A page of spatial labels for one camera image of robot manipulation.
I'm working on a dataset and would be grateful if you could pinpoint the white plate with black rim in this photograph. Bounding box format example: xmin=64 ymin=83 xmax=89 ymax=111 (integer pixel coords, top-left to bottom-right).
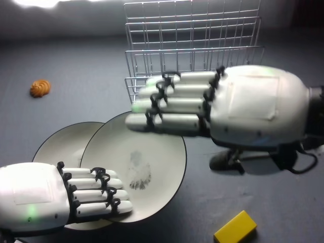
xmin=32 ymin=121 xmax=119 ymax=230
xmin=79 ymin=111 xmax=187 ymax=223

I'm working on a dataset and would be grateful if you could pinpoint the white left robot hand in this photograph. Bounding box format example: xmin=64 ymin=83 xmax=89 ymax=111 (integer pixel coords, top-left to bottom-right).
xmin=0 ymin=161 xmax=134 ymax=237

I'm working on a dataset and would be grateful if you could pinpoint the yellow rectangular block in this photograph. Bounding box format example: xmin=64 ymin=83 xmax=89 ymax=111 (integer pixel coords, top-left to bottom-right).
xmin=213 ymin=210 xmax=258 ymax=243

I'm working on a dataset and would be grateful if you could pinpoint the thin black camera cable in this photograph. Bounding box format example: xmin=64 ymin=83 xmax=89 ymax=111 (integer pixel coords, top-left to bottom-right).
xmin=277 ymin=140 xmax=318 ymax=175

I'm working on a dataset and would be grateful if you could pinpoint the orange swirl cookie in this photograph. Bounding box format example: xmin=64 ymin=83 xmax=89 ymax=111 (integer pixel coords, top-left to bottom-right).
xmin=30 ymin=79 xmax=52 ymax=99

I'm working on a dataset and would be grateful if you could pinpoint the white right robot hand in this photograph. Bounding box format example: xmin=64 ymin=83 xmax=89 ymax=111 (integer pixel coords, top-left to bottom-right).
xmin=125 ymin=65 xmax=311 ymax=175

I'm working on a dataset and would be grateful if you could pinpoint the silver wire rack shelf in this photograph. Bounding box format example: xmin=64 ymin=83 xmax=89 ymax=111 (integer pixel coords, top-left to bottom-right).
xmin=124 ymin=0 xmax=266 ymax=105

